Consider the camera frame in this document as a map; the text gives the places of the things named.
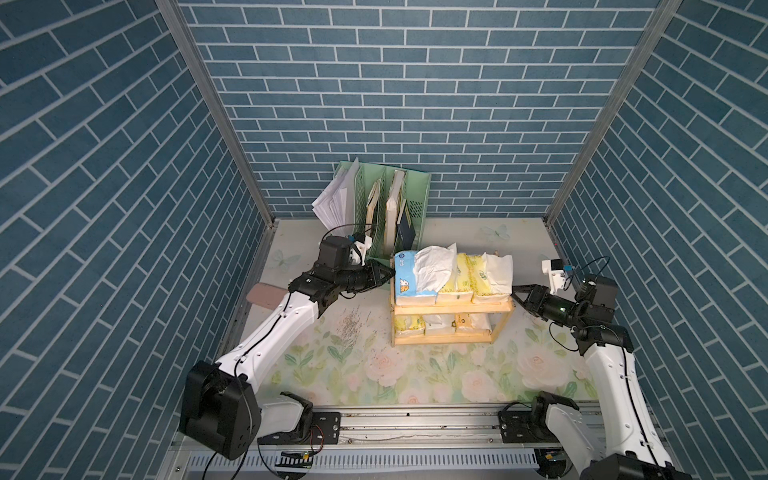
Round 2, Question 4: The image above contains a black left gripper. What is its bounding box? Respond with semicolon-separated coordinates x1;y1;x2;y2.
333;260;396;293

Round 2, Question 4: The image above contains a yellow green tissue pack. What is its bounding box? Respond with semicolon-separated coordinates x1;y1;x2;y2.
468;253;514;304

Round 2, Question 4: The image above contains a blue tissue pack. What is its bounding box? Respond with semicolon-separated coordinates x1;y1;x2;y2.
393;244;457;306

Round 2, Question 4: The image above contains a wooden two-tier shelf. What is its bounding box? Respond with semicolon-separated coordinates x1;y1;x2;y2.
390;251;515;346

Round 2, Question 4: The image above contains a white tissue pack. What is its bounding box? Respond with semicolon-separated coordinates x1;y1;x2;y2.
423;314;456;336

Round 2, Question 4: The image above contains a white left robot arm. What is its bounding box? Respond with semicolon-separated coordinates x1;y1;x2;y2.
179;261;395;460

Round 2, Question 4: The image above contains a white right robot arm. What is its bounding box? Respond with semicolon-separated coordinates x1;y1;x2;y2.
512;274;691;479

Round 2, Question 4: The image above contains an orange lower tissue pack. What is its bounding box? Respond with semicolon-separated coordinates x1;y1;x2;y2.
455;313;491;333

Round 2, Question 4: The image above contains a dark blue book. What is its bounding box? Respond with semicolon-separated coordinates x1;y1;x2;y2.
395;201;416;252

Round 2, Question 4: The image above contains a brown edged book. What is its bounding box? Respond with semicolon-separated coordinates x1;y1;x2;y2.
364;178;383;239

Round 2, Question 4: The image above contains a green plastic file organizer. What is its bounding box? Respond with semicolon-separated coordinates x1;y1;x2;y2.
334;161;431;263

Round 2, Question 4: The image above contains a white paper stack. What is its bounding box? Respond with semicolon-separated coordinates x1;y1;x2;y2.
312;160;360;236

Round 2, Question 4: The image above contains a floral table mat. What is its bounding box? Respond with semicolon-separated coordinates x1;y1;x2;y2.
260;290;597;406

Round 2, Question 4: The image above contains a pink phone-like object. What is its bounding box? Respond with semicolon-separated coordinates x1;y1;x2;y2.
246;282;288;310

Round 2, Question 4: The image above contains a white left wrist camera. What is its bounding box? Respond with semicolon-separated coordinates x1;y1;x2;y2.
350;234;373;266

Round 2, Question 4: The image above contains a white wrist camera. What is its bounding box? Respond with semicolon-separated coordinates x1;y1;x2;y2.
541;259;572;295
350;234;373;266

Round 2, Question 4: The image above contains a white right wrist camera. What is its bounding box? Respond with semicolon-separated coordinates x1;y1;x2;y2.
541;259;572;295

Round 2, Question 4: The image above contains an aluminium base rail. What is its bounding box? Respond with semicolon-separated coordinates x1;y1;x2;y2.
155;400;685;480

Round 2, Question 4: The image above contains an aluminium right corner post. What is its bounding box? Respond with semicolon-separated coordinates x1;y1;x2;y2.
543;0;682;231

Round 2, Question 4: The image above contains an aluminium corner post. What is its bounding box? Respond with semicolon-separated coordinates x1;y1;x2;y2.
156;0;275;229
543;0;682;231

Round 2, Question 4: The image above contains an aluminium left corner post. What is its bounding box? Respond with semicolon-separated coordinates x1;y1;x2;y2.
156;0;275;229

